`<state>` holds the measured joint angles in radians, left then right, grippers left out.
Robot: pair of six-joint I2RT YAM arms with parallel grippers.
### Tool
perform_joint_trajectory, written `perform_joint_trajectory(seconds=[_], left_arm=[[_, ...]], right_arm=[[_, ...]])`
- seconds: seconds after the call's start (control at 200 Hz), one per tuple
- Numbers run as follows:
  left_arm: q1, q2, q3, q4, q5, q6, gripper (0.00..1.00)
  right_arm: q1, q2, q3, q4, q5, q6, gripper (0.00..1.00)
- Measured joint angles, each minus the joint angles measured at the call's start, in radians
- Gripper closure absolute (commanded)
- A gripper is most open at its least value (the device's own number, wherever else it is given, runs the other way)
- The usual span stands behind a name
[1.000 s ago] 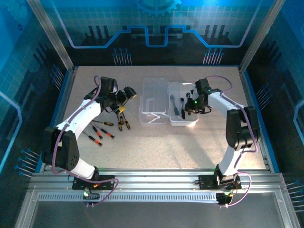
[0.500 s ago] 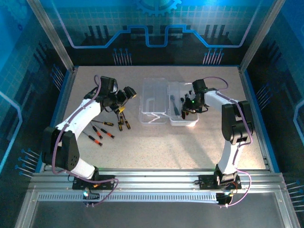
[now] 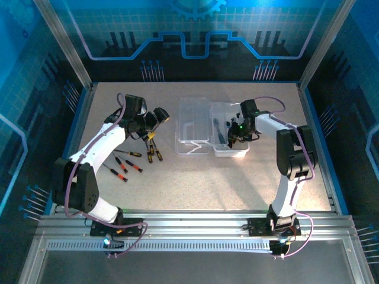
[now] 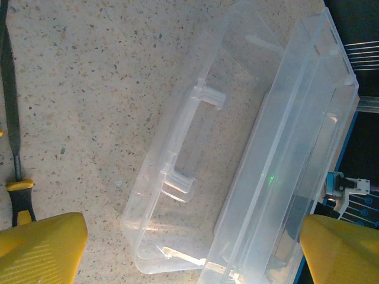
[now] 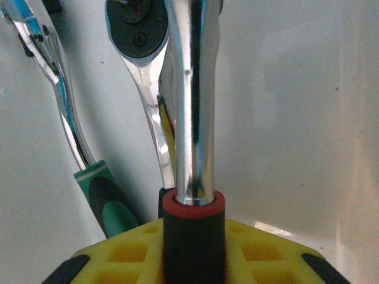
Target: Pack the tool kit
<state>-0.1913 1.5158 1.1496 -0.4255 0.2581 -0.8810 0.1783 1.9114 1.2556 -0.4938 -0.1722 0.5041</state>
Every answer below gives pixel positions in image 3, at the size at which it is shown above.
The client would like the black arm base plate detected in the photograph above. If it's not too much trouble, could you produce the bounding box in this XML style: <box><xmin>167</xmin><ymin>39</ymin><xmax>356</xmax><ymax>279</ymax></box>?
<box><xmin>89</xmin><ymin>217</ymin><xmax>145</xmax><ymax>237</ymax></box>
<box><xmin>247</xmin><ymin>217</ymin><xmax>302</xmax><ymax>237</ymax></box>

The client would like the aluminium frame post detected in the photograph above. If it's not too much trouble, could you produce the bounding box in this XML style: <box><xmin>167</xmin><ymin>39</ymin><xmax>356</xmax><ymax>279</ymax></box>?
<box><xmin>33</xmin><ymin>0</ymin><xmax>93</xmax><ymax>89</ymax></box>
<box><xmin>298</xmin><ymin>0</ymin><xmax>358</xmax><ymax>89</ymax></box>

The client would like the clear plastic tool box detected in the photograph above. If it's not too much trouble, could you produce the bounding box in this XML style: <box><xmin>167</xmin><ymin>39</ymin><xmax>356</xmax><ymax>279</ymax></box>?
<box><xmin>174</xmin><ymin>96</ymin><xmax>251</xmax><ymax>159</ymax></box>

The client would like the aluminium mounting rail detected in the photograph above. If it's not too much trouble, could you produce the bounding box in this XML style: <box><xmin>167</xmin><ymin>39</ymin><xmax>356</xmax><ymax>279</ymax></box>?
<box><xmin>37</xmin><ymin>208</ymin><xmax>358</xmax><ymax>240</ymax></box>

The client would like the slotted grey cable duct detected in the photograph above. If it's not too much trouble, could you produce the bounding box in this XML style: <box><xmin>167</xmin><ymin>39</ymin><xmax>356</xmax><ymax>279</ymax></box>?
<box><xmin>46</xmin><ymin>238</ymin><xmax>275</xmax><ymax>253</ymax></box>

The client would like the blue table side strip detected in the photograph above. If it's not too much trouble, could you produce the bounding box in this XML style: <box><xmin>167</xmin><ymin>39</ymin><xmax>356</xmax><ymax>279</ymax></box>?
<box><xmin>44</xmin><ymin>82</ymin><xmax>98</xmax><ymax>215</ymax></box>
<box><xmin>296</xmin><ymin>82</ymin><xmax>350</xmax><ymax>215</ymax></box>

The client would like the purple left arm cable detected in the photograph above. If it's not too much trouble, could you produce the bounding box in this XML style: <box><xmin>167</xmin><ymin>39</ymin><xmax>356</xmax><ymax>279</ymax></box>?
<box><xmin>64</xmin><ymin>92</ymin><xmax>149</xmax><ymax>259</ymax></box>

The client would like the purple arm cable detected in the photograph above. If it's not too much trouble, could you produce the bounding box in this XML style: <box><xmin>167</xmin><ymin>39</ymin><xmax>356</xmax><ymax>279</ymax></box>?
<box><xmin>253</xmin><ymin>96</ymin><xmax>314</xmax><ymax>260</ymax></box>
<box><xmin>64</xmin><ymin>92</ymin><xmax>149</xmax><ymax>259</ymax></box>

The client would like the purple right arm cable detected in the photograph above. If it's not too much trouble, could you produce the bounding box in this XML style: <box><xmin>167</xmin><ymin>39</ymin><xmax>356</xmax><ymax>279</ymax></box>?
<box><xmin>253</xmin><ymin>96</ymin><xmax>314</xmax><ymax>260</ymax></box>

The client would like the orange black precision screwdriver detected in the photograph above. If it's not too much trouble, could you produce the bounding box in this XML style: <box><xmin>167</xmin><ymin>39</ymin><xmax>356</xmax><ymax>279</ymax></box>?
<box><xmin>118</xmin><ymin>156</ymin><xmax>144</xmax><ymax>173</ymax></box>
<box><xmin>111</xmin><ymin>151</ymin><xmax>129</xmax><ymax>174</ymax></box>
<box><xmin>102</xmin><ymin>163</ymin><xmax>129</xmax><ymax>183</ymax></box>

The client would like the small black electronics box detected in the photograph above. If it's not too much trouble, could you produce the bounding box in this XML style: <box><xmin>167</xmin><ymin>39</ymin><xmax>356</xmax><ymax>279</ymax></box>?
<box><xmin>268</xmin><ymin>238</ymin><xmax>290</xmax><ymax>260</ymax></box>
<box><xmin>102</xmin><ymin>233</ymin><xmax>126</xmax><ymax>259</ymax></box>

